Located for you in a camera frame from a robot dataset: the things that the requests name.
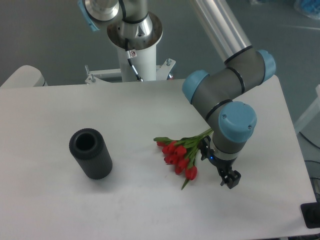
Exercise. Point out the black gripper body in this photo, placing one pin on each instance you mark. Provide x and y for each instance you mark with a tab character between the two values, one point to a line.
223	162

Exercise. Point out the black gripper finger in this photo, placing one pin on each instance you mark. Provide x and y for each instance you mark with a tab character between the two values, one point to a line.
230	178
204	147

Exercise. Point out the red tulip bouquet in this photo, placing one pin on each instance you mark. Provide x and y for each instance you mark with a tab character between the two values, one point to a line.
182	154

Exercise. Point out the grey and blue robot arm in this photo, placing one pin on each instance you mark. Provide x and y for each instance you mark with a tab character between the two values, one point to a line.
213	96

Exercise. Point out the black device at table corner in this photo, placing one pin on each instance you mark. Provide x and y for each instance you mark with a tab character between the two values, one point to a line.
311	214

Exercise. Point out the white furniture right edge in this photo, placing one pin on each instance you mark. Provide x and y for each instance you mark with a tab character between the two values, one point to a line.
309	113

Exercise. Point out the black ribbed cylindrical vase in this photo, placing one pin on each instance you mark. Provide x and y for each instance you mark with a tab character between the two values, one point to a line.
89	149

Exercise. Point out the blue plastic bag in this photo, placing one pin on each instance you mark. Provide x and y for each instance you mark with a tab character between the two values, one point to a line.
309	8

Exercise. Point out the white rounded furniture left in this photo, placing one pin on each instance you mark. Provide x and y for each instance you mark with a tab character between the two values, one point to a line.
25	77

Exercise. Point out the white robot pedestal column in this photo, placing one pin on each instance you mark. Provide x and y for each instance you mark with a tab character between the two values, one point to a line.
136	41

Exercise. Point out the white pedestal base frame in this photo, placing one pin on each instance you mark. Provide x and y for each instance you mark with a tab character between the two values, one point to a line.
132	71

